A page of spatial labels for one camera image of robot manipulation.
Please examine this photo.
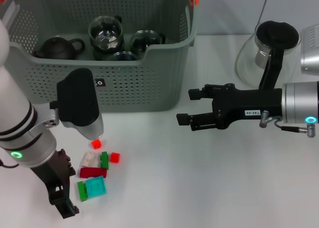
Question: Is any grey perforated plastic storage bin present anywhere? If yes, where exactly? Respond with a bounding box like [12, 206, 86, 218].
[0, 0, 200, 114]

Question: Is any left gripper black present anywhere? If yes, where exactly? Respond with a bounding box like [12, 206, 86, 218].
[31, 149, 80, 220]

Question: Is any dark red curved brick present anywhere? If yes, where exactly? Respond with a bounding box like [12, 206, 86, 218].
[79, 167, 108, 179]

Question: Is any glass teapot black handle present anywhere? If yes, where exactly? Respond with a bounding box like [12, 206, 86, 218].
[235, 20, 302, 91]

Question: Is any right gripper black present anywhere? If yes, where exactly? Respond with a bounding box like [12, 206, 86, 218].
[176, 83, 285, 132]

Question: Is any right gripper cable with connectors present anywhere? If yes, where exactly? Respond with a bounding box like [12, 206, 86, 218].
[259, 110, 317, 138]

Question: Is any dark clay teapot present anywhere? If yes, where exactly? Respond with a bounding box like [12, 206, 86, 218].
[32, 36, 86, 60]

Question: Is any green toy brick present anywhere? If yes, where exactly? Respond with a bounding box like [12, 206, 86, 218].
[76, 181, 88, 203]
[99, 151, 110, 170]

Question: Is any teal square toy plate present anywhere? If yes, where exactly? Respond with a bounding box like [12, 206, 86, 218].
[85, 176, 107, 199]

